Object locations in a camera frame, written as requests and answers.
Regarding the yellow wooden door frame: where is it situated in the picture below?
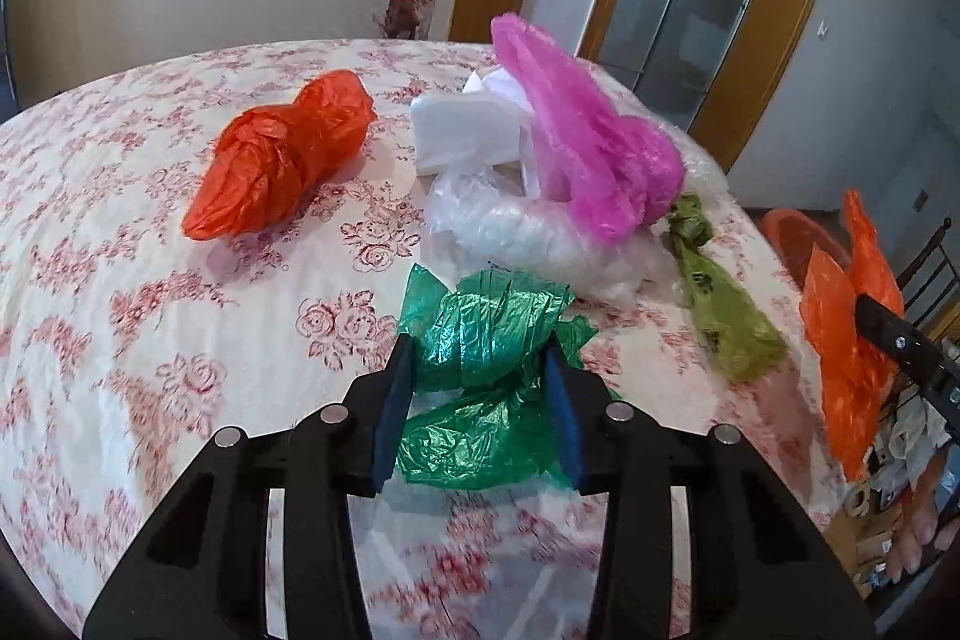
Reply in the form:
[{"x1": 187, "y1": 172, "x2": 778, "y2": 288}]
[{"x1": 448, "y1": 0, "x2": 845, "y2": 172}]

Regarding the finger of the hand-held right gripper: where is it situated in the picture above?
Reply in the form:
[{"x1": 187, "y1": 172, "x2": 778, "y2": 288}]
[{"x1": 853, "y1": 293, "x2": 960, "y2": 446}]

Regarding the pink bubble plastic bag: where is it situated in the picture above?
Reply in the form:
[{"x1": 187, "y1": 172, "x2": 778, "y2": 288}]
[{"x1": 491, "y1": 12, "x2": 685, "y2": 244}]

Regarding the olive green plastic bag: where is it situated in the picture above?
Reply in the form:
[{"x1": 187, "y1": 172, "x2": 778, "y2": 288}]
[{"x1": 664, "y1": 194, "x2": 788, "y2": 384}]

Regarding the white plastic bag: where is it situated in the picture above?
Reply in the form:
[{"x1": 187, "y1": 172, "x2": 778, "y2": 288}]
[
  {"x1": 410, "y1": 89, "x2": 530, "y2": 176},
  {"x1": 874, "y1": 396, "x2": 946, "y2": 483}
]

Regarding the floral tablecloth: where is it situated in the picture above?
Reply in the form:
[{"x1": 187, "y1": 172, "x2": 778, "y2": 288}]
[{"x1": 0, "y1": 38, "x2": 833, "y2": 640}]

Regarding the clear plastic wrap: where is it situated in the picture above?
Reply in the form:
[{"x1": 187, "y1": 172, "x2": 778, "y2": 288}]
[{"x1": 429, "y1": 145, "x2": 728, "y2": 300}]

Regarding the red-orange plastic bag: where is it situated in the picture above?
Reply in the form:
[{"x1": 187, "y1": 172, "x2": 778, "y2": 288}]
[{"x1": 181, "y1": 70, "x2": 377, "y2": 240}]

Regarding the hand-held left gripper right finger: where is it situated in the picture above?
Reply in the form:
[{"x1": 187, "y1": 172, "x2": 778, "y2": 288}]
[{"x1": 542, "y1": 338, "x2": 876, "y2": 640}]

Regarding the orange plastic bag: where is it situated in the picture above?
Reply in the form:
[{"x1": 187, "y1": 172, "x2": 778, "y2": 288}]
[{"x1": 799, "y1": 188, "x2": 905, "y2": 482}]

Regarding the person's right hand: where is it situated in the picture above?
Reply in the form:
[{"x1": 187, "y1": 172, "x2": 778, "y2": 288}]
[{"x1": 889, "y1": 445, "x2": 952, "y2": 581}]

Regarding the orange plastic waste basket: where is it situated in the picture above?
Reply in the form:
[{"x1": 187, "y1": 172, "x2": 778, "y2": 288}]
[{"x1": 760, "y1": 207, "x2": 852, "y2": 281}]

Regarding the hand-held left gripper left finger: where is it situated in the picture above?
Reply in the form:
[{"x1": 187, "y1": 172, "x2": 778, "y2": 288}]
[{"x1": 82, "y1": 334, "x2": 417, "y2": 640}]

